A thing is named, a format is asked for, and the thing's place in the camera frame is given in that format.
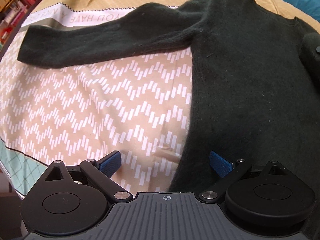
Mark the yellow beige patterned bed cover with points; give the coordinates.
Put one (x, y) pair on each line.
(137, 105)

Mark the mint green checked sheet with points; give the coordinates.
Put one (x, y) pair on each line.
(21, 170)

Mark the wooden storage shelf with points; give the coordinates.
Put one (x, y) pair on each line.
(12, 12)

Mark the dark green knit sweater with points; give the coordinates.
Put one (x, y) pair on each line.
(255, 79)

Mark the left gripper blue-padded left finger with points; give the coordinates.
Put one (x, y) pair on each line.
(99, 173)

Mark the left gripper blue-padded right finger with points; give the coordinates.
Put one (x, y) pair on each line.
(229, 172)

